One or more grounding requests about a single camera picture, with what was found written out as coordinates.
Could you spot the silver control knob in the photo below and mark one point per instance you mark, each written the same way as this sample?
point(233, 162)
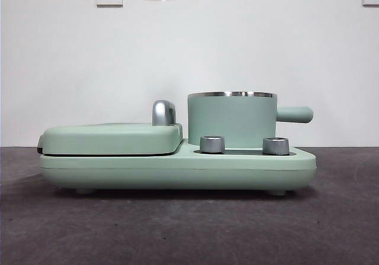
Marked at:
point(212, 144)
point(276, 146)

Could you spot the green breakfast machine base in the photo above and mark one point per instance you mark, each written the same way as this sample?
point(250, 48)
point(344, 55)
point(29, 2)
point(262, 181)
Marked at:
point(177, 170)

